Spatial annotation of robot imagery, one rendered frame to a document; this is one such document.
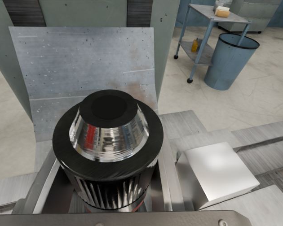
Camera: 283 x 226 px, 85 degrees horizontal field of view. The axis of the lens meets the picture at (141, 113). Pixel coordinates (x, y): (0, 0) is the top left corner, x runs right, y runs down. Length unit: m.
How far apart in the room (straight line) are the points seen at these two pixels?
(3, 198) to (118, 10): 0.42
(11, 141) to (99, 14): 1.51
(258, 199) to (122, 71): 0.37
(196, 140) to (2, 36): 0.44
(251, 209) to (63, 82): 0.41
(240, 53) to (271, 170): 1.89
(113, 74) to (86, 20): 0.13
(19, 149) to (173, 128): 1.51
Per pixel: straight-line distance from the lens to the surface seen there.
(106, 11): 0.43
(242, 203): 0.22
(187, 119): 0.31
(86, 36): 0.43
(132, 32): 0.44
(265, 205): 0.23
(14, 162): 1.62
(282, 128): 0.55
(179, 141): 0.22
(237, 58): 2.26
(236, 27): 5.28
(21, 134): 1.78
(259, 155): 0.44
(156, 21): 0.46
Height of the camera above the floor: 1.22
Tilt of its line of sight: 45 degrees down
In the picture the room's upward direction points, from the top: 7 degrees clockwise
